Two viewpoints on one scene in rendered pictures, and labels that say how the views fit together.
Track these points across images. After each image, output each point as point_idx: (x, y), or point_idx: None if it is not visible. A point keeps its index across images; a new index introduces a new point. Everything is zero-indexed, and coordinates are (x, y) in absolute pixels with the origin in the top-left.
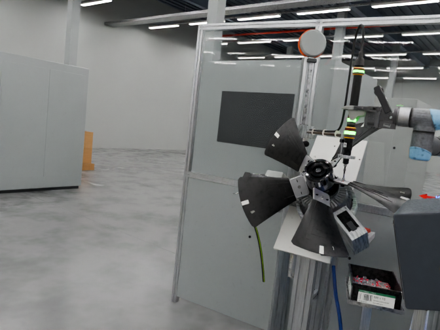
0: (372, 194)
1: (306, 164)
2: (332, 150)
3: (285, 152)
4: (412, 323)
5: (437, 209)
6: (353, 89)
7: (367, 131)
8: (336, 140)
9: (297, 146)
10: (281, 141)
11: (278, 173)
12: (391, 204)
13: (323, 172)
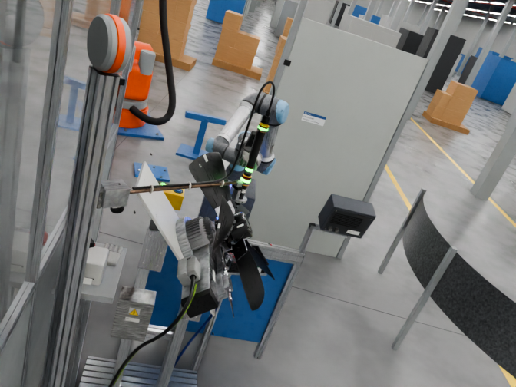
0: (243, 210)
1: (247, 227)
2: (151, 194)
3: (222, 235)
4: (306, 247)
5: (370, 206)
6: (261, 144)
7: (219, 165)
8: (143, 180)
9: (230, 219)
10: (221, 228)
11: (196, 261)
12: (245, 208)
13: (247, 223)
